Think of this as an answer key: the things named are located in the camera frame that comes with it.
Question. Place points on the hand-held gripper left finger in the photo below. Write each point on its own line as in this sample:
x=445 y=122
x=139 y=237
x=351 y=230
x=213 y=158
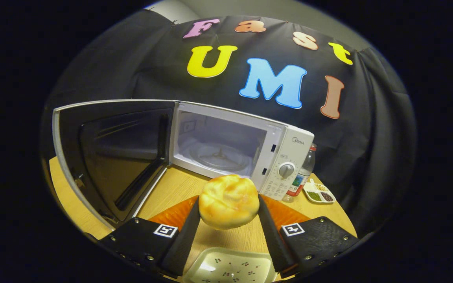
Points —
x=185 y=243

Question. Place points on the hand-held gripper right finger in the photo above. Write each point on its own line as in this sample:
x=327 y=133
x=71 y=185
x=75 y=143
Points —
x=274 y=243

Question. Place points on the golden bread bun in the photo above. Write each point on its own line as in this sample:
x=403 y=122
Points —
x=228 y=202

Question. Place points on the white microwave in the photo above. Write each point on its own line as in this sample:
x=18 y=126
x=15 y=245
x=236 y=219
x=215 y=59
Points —
x=289 y=149

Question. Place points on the white tray with cherry print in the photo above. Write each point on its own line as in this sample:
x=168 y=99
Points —
x=230 y=267

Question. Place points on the white divided dish with beans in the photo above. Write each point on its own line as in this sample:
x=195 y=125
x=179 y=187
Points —
x=320 y=192

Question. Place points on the clear plastic bottle red label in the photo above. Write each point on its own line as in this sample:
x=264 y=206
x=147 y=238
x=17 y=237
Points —
x=304 y=171

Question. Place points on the black backdrop cloth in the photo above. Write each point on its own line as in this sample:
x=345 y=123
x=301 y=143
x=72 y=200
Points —
x=368 y=137

